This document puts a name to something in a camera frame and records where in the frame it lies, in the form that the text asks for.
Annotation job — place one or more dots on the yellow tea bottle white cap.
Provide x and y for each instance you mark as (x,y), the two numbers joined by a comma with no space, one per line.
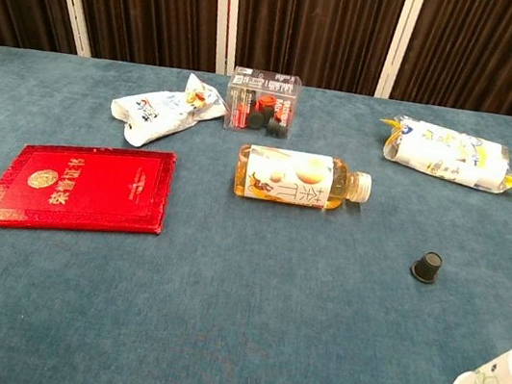
(287,177)

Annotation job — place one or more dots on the black coffee capsule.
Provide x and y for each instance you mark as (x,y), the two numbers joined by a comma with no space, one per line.
(277,128)
(254,119)
(426,267)

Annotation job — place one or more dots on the orange coffee capsule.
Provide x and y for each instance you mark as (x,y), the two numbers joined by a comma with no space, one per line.
(264,102)

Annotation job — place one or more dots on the clear plastic capsule box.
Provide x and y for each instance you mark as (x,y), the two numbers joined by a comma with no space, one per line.
(248,88)

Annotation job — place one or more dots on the white snack bag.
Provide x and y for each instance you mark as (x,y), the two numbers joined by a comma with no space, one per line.
(161,111)
(447,154)

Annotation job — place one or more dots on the red certificate book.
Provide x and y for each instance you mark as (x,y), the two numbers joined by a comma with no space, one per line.
(86,189)

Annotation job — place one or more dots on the white snack bag right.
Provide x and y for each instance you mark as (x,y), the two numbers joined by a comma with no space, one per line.
(447,154)

